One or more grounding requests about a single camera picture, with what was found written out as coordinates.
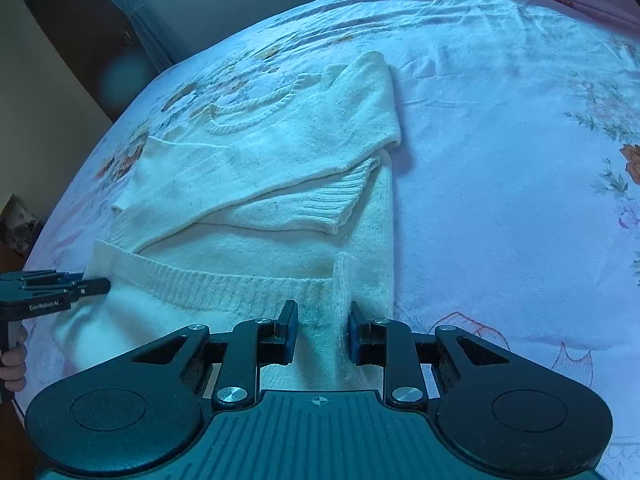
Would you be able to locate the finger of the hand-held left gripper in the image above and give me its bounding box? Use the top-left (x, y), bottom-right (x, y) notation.
top-left (22, 271), bottom-right (112, 297)

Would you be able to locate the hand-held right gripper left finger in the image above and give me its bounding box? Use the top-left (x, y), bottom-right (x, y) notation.
top-left (131, 300), bottom-right (300, 409)

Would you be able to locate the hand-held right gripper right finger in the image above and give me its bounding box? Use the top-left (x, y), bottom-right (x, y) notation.
top-left (348, 301), bottom-right (512, 407)

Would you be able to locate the white knitted sweater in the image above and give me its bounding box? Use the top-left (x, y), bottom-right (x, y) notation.
top-left (52, 50), bottom-right (404, 397)

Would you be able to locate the person's left hand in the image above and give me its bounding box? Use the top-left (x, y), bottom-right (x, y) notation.
top-left (0, 327), bottom-right (29, 385)

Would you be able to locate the wooden nightstand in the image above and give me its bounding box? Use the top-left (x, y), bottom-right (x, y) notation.
top-left (0, 194), bottom-right (47, 263)

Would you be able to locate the bed with floral sheet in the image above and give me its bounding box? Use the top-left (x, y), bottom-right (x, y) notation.
top-left (12, 0), bottom-right (640, 480)

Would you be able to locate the dark wooden door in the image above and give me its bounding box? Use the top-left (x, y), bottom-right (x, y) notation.
top-left (16, 0), bottom-right (153, 122)

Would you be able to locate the grey curtain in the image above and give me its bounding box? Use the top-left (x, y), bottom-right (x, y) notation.
top-left (80, 0), bottom-right (177, 73)

